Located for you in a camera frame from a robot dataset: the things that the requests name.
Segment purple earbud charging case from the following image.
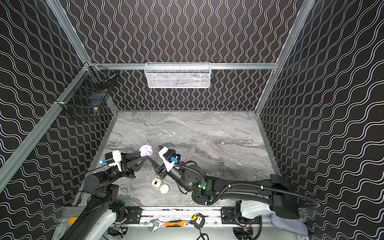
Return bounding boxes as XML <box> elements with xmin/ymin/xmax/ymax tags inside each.
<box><xmin>140</xmin><ymin>145</ymin><xmax>153</xmax><ymax>157</ymax></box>

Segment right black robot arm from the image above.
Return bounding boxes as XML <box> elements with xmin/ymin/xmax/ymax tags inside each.
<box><xmin>145</xmin><ymin>146</ymin><xmax>321</xmax><ymax>220</ymax></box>

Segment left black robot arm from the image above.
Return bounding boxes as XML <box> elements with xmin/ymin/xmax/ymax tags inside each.
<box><xmin>59</xmin><ymin>153</ymin><xmax>151</xmax><ymax>240</ymax></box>

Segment cream earbud charging case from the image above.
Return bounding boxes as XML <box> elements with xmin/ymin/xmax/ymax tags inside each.
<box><xmin>152</xmin><ymin>178</ymin><xmax>162</xmax><ymax>188</ymax></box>

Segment silver combination wrench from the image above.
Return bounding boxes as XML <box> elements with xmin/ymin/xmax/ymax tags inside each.
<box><xmin>220</xmin><ymin>158</ymin><xmax>225</xmax><ymax>178</ymax></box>

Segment yellow black tape measure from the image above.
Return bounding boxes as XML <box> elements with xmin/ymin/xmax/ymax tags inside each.
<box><xmin>190</xmin><ymin>213</ymin><xmax>206</xmax><ymax>230</ymax></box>

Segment yellow label sticker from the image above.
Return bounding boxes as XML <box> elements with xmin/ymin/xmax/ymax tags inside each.
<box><xmin>68</xmin><ymin>217</ymin><xmax>78</xmax><ymax>225</ymax></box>

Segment grey cloth pad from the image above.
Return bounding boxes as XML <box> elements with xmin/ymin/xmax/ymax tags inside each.
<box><xmin>271</xmin><ymin>214</ymin><xmax>309</xmax><ymax>237</ymax></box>

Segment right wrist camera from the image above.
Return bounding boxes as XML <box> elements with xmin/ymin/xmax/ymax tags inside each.
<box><xmin>159</xmin><ymin>148</ymin><xmax>181</xmax><ymax>173</ymax></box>

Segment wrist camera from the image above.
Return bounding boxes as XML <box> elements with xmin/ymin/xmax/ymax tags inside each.
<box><xmin>100</xmin><ymin>150</ymin><xmax>122</xmax><ymax>172</ymax></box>
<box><xmin>159</xmin><ymin>148</ymin><xmax>181</xmax><ymax>173</ymax></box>

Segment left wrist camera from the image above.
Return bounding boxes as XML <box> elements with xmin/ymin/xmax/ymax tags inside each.
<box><xmin>100</xmin><ymin>150</ymin><xmax>122</xmax><ymax>172</ymax></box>

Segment adjustable wrench orange handle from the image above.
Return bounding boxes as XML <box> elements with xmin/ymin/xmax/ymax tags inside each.
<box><xmin>147</xmin><ymin>219</ymin><xmax>190</xmax><ymax>233</ymax></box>

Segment black wire basket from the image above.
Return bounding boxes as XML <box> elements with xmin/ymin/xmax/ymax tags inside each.
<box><xmin>59</xmin><ymin>66</ymin><xmax>117</xmax><ymax>122</ymax></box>

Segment white wire mesh basket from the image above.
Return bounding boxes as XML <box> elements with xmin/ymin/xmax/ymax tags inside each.
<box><xmin>144</xmin><ymin>62</ymin><xmax>212</xmax><ymax>89</ymax></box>

